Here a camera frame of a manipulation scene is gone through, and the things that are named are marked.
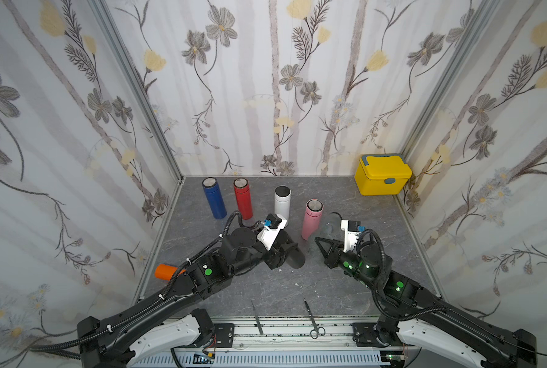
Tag aluminium front rail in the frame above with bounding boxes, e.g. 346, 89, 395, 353
130, 316, 481, 368

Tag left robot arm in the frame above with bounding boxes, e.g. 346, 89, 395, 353
78, 228, 305, 367

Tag red thermos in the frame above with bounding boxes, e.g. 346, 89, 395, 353
233, 177, 253, 220

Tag black thermos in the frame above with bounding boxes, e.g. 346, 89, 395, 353
280, 243, 306, 269

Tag white thermos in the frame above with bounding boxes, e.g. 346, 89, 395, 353
274, 186, 291, 219

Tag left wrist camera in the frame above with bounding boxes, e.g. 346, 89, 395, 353
257, 213, 288, 251

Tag metal tweezers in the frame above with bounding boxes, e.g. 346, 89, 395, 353
251, 300, 264, 336

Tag yellow lidded box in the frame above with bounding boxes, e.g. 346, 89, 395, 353
355, 154, 412, 196

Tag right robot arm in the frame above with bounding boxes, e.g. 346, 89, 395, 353
314, 229, 538, 367

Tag black corrugated cable conduit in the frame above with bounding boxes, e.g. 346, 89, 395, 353
29, 284, 187, 360

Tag blue thermos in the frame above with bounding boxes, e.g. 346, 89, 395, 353
202, 177, 227, 219

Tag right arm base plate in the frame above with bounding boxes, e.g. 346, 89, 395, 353
352, 322, 385, 348

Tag scissors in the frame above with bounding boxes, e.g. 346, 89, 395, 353
303, 300, 326, 340

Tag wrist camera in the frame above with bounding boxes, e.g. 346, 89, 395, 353
257, 213, 288, 251
340, 220, 365, 252

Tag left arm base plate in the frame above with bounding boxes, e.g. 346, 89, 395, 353
211, 323, 235, 348

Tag pink thermos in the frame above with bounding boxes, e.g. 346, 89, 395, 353
301, 199, 324, 241

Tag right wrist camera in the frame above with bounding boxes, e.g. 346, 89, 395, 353
340, 220, 365, 252

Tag orange cap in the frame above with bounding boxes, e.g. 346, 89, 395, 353
155, 264, 179, 281

